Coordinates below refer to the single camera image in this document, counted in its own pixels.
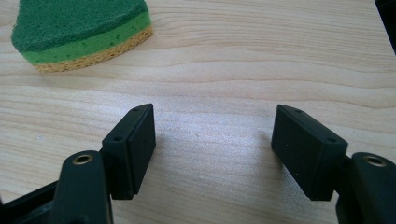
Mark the green and yellow sponge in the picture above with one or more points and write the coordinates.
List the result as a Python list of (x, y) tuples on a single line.
[(77, 28)]

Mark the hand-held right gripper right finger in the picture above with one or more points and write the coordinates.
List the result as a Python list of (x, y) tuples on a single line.
[(306, 149)]

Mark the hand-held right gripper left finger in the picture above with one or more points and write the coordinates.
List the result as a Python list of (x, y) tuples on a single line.
[(130, 152)]

